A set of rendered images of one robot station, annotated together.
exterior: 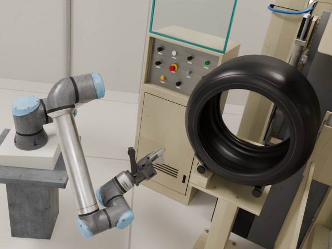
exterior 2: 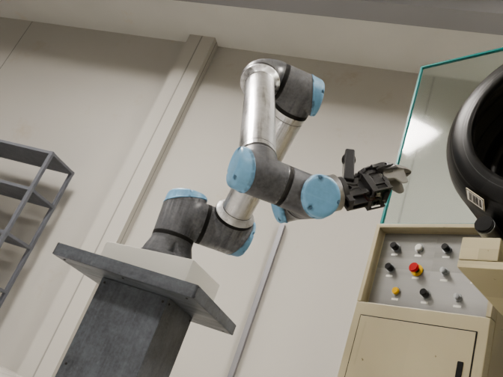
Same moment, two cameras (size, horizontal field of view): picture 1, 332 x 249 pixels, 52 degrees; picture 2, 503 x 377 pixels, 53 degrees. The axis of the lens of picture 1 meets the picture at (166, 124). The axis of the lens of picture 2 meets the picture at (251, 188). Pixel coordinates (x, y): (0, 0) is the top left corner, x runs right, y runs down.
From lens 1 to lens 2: 1.57 m
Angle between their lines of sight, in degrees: 58
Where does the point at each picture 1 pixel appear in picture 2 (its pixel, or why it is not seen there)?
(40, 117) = (199, 212)
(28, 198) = (105, 352)
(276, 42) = not seen: outside the picture
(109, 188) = not seen: hidden behind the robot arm
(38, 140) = (179, 247)
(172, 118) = (411, 355)
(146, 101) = (362, 330)
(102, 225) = (278, 165)
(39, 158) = (170, 259)
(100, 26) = (288, 356)
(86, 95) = (299, 79)
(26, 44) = not seen: hidden behind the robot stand
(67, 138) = (260, 84)
